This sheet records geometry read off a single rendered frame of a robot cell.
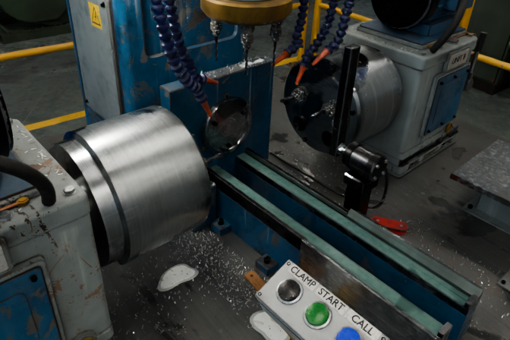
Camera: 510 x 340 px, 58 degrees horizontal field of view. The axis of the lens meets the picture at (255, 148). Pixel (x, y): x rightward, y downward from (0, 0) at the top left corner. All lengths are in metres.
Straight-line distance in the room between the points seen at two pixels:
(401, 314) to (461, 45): 0.79
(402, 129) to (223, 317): 0.69
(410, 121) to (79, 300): 0.91
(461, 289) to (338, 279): 0.21
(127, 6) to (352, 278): 0.68
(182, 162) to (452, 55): 0.81
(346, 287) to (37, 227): 0.53
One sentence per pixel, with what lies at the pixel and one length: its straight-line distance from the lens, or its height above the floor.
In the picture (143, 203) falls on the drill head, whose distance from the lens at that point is 0.76.
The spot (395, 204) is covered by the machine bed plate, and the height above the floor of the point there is 0.80.
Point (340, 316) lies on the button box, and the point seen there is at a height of 1.07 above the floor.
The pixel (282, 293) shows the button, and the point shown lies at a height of 1.07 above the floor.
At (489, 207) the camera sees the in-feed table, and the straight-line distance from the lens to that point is 1.33.
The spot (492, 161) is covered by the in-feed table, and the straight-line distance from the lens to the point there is 1.35.
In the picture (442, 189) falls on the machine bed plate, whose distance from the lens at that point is 1.39.
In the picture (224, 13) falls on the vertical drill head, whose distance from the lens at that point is 0.88.
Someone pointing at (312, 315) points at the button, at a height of 1.07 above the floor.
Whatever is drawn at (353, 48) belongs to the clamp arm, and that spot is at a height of 1.25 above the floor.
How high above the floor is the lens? 1.55
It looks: 32 degrees down
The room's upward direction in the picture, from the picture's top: 3 degrees clockwise
